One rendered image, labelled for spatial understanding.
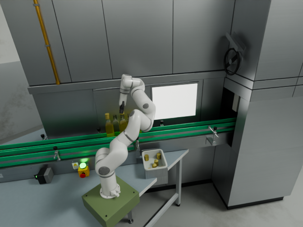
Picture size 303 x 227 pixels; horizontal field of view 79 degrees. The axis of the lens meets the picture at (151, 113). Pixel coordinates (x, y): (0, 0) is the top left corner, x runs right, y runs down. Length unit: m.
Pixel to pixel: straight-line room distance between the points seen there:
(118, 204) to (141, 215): 0.99
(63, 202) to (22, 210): 0.25
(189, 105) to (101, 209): 1.09
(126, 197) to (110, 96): 0.79
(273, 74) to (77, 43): 1.41
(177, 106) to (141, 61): 0.51
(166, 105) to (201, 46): 0.57
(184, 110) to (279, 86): 0.74
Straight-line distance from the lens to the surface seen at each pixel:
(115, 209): 1.20
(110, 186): 1.20
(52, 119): 1.77
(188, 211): 2.21
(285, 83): 1.65
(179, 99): 1.65
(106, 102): 1.58
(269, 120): 1.72
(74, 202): 1.44
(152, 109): 1.12
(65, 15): 1.54
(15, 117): 4.28
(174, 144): 1.64
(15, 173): 1.77
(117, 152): 0.97
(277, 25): 1.47
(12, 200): 1.67
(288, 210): 2.56
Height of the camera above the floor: 1.79
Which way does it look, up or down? 26 degrees down
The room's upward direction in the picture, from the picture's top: 3 degrees counter-clockwise
